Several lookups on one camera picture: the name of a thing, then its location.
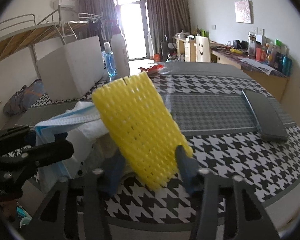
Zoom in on blue surgical face mask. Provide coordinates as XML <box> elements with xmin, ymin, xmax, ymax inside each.
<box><xmin>34</xmin><ymin>107</ymin><xmax>97</xmax><ymax>178</ymax></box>

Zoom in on white tissue paper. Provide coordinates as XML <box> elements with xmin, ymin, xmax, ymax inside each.
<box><xmin>72</xmin><ymin>101</ymin><xmax>109</xmax><ymax>141</ymax></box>

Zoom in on blue orange quilt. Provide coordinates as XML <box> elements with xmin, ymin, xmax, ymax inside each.
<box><xmin>2</xmin><ymin>79</ymin><xmax>46</xmax><ymax>116</ymax></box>

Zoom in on houndstooth table cloth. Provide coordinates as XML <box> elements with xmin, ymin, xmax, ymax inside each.
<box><xmin>16</xmin><ymin>63</ymin><xmax>300</xmax><ymax>228</ymax></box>

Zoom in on dark grey smartphone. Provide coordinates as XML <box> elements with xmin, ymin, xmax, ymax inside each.
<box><xmin>242</xmin><ymin>90</ymin><xmax>288</xmax><ymax>142</ymax></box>

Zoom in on blue liquid spray bottle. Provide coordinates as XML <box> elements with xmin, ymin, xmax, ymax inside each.
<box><xmin>104</xmin><ymin>42</ymin><xmax>117</xmax><ymax>81</ymax></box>

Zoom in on white styrofoam box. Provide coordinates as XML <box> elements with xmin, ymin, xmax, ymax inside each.
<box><xmin>37</xmin><ymin>36</ymin><xmax>104</xmax><ymax>101</ymax></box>

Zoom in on red snack wrapper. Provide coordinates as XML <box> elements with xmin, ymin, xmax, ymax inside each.
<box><xmin>139</xmin><ymin>64</ymin><xmax>164</xmax><ymax>76</ymax></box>

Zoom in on white pump lotion bottle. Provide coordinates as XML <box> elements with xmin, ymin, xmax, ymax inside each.
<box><xmin>110</xmin><ymin>25</ymin><xmax>130</xmax><ymax>78</ymax></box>

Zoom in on wooden smiley face chair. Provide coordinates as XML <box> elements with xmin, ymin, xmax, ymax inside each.
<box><xmin>196</xmin><ymin>36</ymin><xmax>211</xmax><ymax>63</ymax></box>

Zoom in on metal bunk bed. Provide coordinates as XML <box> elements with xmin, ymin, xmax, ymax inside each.
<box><xmin>0</xmin><ymin>5</ymin><xmax>103</xmax><ymax>68</ymax></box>

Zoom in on orange box on floor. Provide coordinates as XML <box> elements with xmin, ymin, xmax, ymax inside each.
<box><xmin>153</xmin><ymin>54</ymin><xmax>160</xmax><ymax>62</ymax></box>

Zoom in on wooden desk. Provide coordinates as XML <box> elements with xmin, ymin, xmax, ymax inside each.
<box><xmin>173</xmin><ymin>37</ymin><xmax>289</xmax><ymax>101</ymax></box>

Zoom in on teal bottles on desk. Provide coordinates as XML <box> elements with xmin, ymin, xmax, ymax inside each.
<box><xmin>274</xmin><ymin>52</ymin><xmax>292</xmax><ymax>77</ymax></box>

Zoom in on white air conditioner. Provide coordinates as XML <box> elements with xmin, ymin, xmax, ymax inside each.
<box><xmin>53</xmin><ymin>0</ymin><xmax>75</xmax><ymax>10</ymax></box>

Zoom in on brown right curtain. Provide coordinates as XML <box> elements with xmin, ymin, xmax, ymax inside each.
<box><xmin>147</xmin><ymin>0</ymin><xmax>191</xmax><ymax>54</ymax></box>

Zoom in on brown curtain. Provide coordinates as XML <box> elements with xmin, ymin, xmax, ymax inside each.
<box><xmin>147</xmin><ymin>0</ymin><xmax>191</xmax><ymax>54</ymax></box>
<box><xmin>78</xmin><ymin>0</ymin><xmax>117</xmax><ymax>49</ymax></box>

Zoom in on brown left curtain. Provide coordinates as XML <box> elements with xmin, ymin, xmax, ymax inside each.
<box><xmin>78</xmin><ymin>0</ymin><xmax>117</xmax><ymax>49</ymax></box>

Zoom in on pink wall picture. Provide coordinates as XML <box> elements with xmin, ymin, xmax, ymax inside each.
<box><xmin>234</xmin><ymin>0</ymin><xmax>252</xmax><ymax>24</ymax></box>

